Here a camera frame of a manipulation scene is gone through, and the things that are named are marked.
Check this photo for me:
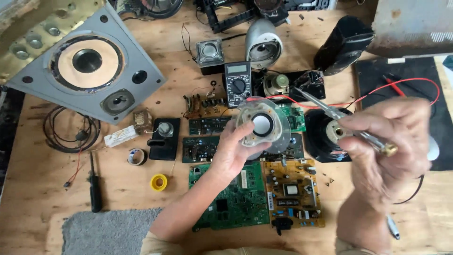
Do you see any yellow power supply board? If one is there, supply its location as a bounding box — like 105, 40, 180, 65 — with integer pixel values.
263, 159, 326, 236

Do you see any brass-coloured metal panel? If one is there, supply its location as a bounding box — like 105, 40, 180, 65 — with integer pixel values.
0, 0, 107, 85

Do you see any thin black speaker wire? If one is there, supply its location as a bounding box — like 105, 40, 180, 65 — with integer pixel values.
181, 23, 197, 61

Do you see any black cone speaker driver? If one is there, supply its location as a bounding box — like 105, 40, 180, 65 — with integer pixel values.
304, 108, 355, 164

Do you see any black fan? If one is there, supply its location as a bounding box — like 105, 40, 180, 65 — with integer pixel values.
143, 0, 184, 19

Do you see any large green circuit board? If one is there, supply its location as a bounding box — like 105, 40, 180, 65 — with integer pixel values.
188, 161, 271, 233

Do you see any clear-handled tester screwdriver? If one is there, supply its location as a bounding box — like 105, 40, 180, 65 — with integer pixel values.
293, 87, 399, 157

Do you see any glossy black speaker housing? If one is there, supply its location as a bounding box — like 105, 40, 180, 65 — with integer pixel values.
253, 70, 326, 103

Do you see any black tweeter box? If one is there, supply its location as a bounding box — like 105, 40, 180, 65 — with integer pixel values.
147, 117, 181, 161

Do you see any large grey speaker panel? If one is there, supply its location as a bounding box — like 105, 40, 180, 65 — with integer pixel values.
6, 3, 167, 125

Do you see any red and black connector wire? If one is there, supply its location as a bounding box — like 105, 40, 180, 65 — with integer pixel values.
63, 148, 84, 188

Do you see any rusty metal box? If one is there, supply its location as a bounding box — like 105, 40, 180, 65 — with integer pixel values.
367, 0, 453, 59

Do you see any white driver box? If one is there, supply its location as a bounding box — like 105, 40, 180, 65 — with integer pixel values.
103, 125, 139, 148

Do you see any red multimeter probe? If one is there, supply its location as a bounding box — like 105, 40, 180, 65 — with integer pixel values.
382, 75, 406, 98

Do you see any thin black cable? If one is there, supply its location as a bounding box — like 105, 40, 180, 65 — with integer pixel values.
392, 175, 425, 205

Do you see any black digital multimeter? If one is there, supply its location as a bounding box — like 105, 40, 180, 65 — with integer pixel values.
223, 62, 253, 109

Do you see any grey rug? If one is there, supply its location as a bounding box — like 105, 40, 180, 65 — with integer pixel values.
62, 208, 164, 255

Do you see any red probe lead wire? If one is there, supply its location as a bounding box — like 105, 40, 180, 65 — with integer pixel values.
247, 77, 441, 110

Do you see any black cylindrical speaker housing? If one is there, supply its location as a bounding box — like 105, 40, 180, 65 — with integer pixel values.
314, 15, 375, 77

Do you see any black plastic frame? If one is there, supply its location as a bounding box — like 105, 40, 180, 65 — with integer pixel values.
194, 0, 291, 34

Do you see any white plastic object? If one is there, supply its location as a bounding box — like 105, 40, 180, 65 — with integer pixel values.
426, 136, 440, 162

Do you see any black mat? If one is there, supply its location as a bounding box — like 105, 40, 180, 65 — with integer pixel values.
355, 56, 453, 171

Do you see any small bright green circuit board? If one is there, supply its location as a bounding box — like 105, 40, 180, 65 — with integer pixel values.
279, 104, 306, 133

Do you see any yellow tape roll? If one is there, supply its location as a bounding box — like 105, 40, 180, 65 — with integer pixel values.
150, 173, 168, 192

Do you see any small clear cube speaker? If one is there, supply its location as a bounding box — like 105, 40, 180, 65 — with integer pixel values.
195, 38, 225, 68

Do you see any speaker driver with brass magnet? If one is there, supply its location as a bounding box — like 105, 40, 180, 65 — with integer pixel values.
263, 72, 291, 98

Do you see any person's right hand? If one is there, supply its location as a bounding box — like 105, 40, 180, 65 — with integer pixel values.
336, 97, 433, 210

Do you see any brown circuit board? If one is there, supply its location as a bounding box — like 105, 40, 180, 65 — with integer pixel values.
183, 93, 228, 119

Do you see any clear tape roll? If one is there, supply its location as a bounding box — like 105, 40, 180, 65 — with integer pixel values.
127, 148, 148, 166

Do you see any black screwdriver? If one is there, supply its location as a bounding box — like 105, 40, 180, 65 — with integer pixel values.
88, 151, 103, 213

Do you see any clear round speaker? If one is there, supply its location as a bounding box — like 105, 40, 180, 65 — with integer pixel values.
235, 97, 292, 161

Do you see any long dark green circuit board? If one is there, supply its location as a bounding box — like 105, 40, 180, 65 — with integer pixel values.
188, 116, 233, 136

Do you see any person's left hand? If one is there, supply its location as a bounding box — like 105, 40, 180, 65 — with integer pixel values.
209, 120, 273, 180

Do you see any white dome speaker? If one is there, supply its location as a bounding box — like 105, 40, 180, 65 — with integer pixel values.
245, 18, 284, 70

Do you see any coiled black cable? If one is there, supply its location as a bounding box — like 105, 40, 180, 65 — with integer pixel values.
42, 105, 102, 154

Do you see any dark circuit board with capacitors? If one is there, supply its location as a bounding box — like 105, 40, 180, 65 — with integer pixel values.
261, 132, 305, 162

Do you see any small transformer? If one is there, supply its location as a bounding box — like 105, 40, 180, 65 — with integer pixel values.
132, 109, 153, 135

